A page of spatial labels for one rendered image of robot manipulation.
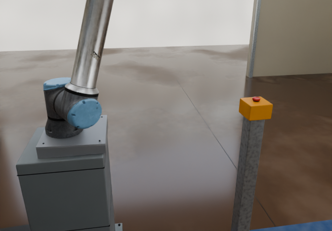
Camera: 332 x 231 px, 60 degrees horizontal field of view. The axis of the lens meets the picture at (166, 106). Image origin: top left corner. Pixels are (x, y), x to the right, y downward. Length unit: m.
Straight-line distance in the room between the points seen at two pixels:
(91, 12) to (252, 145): 1.00
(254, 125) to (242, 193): 0.42
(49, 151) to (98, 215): 0.43
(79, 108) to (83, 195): 0.49
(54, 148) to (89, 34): 0.56
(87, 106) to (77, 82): 0.11
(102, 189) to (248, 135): 0.79
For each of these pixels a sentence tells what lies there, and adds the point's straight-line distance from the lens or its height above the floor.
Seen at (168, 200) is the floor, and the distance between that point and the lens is 2.48.
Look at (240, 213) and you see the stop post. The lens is 1.80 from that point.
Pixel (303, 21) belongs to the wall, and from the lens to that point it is 6.30.
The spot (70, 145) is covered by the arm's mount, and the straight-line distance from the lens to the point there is 1.45.
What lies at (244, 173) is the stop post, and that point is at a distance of 1.64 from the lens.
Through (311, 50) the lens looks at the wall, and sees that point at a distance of 6.53.
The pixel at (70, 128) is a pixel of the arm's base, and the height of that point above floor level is 0.96.
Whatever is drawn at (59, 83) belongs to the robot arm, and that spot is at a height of 1.19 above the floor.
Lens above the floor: 1.59
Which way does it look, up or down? 22 degrees down
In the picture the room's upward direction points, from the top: straight up
